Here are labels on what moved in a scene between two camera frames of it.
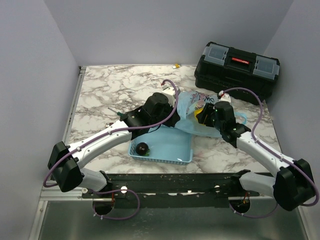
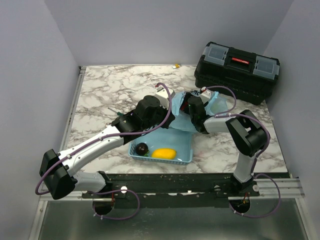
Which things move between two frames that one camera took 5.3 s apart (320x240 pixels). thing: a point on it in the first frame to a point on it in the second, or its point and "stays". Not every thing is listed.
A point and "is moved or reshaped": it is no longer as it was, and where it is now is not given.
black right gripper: x=208 y=109 to x=187 y=97
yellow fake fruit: x=196 y=111 is moved or reshaped
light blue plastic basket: x=167 y=144 stays
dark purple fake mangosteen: x=142 y=148 stays
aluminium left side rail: x=76 y=91 stays
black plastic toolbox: x=221 y=68 stays
